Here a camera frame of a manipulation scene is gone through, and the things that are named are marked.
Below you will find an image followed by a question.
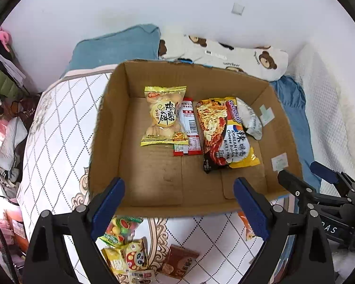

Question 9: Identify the blue bed sheet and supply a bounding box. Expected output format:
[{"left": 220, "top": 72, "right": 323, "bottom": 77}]
[{"left": 269, "top": 75, "right": 321, "bottom": 194}]

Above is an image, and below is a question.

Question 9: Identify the green candy packet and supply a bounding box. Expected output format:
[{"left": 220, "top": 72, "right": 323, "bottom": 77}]
[{"left": 98, "top": 216, "right": 144, "bottom": 248}]

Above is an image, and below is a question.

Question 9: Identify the brown snack packet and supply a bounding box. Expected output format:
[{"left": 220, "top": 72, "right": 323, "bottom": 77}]
[{"left": 160, "top": 244, "right": 200, "bottom": 279}]

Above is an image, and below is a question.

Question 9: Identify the white grey garment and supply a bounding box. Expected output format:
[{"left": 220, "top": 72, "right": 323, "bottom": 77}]
[{"left": 0, "top": 117, "right": 28, "bottom": 168}]

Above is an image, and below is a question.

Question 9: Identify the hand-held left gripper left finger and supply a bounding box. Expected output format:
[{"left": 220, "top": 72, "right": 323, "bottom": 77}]
[{"left": 23, "top": 177, "right": 126, "bottom": 284}]

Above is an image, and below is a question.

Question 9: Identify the brown cardboard box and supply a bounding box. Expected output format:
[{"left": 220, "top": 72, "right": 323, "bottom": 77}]
[{"left": 89, "top": 60, "right": 303, "bottom": 218}]

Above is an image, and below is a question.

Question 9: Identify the yellow snack packet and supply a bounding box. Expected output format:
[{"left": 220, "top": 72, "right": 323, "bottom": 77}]
[{"left": 101, "top": 237, "right": 150, "bottom": 276}]

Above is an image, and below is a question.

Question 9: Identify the silver foil packet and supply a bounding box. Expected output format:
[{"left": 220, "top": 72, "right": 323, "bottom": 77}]
[{"left": 235, "top": 97, "right": 264, "bottom": 140}]

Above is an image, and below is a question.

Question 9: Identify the white patterned quilt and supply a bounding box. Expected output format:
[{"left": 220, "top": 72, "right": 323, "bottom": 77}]
[{"left": 16, "top": 68, "right": 296, "bottom": 284}]

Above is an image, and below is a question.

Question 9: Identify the orange printed snack packet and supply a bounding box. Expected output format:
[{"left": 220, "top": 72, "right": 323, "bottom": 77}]
[{"left": 237, "top": 211, "right": 256, "bottom": 241}]

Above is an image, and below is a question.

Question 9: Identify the instant noodle packet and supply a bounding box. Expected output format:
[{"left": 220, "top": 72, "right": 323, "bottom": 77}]
[{"left": 195, "top": 96, "right": 261, "bottom": 174}]

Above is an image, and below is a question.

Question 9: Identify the pale purple garment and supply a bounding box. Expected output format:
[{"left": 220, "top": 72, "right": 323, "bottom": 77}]
[{"left": 0, "top": 49, "right": 26, "bottom": 80}]

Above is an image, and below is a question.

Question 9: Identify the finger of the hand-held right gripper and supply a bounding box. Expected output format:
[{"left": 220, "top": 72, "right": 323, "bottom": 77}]
[
  {"left": 310, "top": 161, "right": 355, "bottom": 197},
  {"left": 277, "top": 169, "right": 324, "bottom": 210}
]

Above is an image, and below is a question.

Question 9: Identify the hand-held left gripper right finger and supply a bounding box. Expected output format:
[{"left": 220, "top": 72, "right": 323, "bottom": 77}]
[{"left": 233, "top": 177, "right": 335, "bottom": 284}]

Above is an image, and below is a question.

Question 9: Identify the dark maroon cloth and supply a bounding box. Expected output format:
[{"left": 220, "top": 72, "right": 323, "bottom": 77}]
[{"left": 10, "top": 95, "right": 42, "bottom": 119}]

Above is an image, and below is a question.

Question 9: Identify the green padded jacket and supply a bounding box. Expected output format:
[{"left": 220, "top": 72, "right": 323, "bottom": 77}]
[{"left": 0, "top": 62, "right": 26, "bottom": 97}]

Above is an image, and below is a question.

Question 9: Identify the black white striped garment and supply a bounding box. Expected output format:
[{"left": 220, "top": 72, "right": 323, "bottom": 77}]
[{"left": 0, "top": 167, "right": 20, "bottom": 199}]

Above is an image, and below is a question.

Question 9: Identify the blue pillow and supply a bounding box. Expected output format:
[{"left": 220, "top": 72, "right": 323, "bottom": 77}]
[{"left": 62, "top": 24, "right": 161, "bottom": 79}]

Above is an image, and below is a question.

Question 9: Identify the white textured blanket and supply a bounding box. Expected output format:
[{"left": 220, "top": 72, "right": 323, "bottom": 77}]
[{"left": 285, "top": 43, "right": 355, "bottom": 190}]

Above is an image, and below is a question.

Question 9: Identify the white bear print pillow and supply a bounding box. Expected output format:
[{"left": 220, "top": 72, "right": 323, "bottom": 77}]
[{"left": 158, "top": 31, "right": 289, "bottom": 82}]

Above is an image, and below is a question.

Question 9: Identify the yellow biscuit packet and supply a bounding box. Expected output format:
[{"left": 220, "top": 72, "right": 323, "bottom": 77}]
[{"left": 140, "top": 86, "right": 187, "bottom": 147}]

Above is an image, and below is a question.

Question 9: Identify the red white snack packet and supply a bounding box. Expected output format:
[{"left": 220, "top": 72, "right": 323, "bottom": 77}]
[{"left": 173, "top": 98, "right": 203, "bottom": 157}]

